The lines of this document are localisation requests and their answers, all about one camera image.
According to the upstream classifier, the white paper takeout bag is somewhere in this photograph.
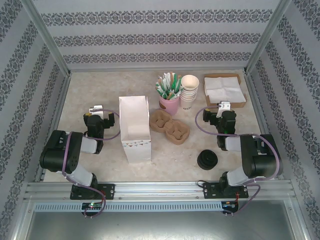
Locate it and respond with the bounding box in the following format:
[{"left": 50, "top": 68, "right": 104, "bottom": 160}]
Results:
[{"left": 118, "top": 95, "right": 153, "bottom": 165}]

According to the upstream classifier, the brown pulp cup carrier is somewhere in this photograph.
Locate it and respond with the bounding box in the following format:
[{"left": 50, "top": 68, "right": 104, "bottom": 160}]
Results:
[
  {"left": 149, "top": 110, "right": 191, "bottom": 146},
  {"left": 149, "top": 112, "right": 191, "bottom": 146}
]

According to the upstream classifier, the brown cardboard napkin tray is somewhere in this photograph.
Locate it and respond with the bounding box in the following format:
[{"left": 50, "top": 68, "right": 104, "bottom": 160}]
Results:
[{"left": 203, "top": 73, "right": 248, "bottom": 110}]

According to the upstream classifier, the pink holder cup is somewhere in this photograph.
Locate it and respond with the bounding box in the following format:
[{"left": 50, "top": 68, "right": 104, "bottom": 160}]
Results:
[{"left": 159, "top": 94, "right": 181, "bottom": 117}]

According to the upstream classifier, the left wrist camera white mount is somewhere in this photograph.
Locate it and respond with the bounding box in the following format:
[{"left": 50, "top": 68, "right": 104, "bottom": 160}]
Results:
[{"left": 89, "top": 104, "right": 105, "bottom": 117}]

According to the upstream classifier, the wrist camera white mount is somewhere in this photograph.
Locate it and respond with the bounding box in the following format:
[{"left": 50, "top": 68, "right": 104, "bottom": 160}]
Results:
[
  {"left": 216, "top": 100, "right": 232, "bottom": 118},
  {"left": 89, "top": 104, "right": 105, "bottom": 117}
]

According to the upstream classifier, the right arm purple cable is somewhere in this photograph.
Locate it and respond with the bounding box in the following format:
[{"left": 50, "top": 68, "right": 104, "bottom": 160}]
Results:
[{"left": 195, "top": 104, "right": 281, "bottom": 217}]

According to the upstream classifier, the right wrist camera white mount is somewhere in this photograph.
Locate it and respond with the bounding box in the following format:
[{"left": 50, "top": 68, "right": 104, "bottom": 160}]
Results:
[{"left": 216, "top": 100, "right": 232, "bottom": 118}]

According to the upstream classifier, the aluminium side rail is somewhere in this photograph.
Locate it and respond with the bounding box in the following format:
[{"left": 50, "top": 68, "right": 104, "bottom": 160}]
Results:
[
  {"left": 34, "top": 73, "right": 72, "bottom": 182},
  {"left": 244, "top": 72, "right": 283, "bottom": 180}
]

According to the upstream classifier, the aluminium rear rail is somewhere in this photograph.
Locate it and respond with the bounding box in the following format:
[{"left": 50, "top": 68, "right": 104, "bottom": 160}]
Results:
[{"left": 68, "top": 66, "right": 248, "bottom": 74}]

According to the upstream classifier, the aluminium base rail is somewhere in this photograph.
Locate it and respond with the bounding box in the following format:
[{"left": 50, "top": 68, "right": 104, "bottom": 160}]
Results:
[{"left": 24, "top": 181, "right": 293, "bottom": 201}]

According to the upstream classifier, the aluminium frame post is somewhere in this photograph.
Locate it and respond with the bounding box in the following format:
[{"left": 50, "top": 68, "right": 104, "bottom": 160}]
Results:
[
  {"left": 244, "top": 0, "right": 292, "bottom": 75},
  {"left": 21, "top": 0, "right": 72, "bottom": 76}
]

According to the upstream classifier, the grey slotted cable duct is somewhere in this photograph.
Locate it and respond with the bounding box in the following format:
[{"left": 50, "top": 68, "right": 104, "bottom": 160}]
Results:
[{"left": 33, "top": 201, "right": 241, "bottom": 212}]

